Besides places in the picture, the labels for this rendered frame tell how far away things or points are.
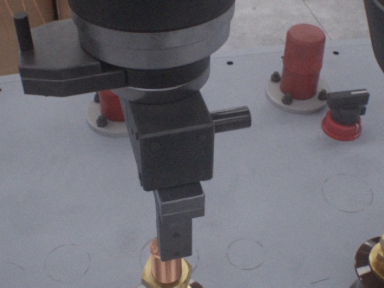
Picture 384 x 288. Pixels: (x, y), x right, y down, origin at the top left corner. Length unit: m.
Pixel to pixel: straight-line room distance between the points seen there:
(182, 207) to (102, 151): 0.56
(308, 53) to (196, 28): 0.65
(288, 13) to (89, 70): 3.84
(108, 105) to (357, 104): 0.42
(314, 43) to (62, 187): 0.47
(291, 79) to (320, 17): 3.17
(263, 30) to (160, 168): 3.58
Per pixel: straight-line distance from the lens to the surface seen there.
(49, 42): 0.37
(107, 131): 0.95
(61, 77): 0.35
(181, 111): 0.36
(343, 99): 0.95
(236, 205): 0.84
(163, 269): 0.54
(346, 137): 0.97
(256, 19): 4.04
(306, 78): 1.00
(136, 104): 0.36
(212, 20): 0.33
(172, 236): 0.44
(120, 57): 0.33
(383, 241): 0.66
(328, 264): 0.79
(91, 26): 0.33
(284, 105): 1.01
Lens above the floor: 1.99
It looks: 42 degrees down
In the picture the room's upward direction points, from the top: 1 degrees clockwise
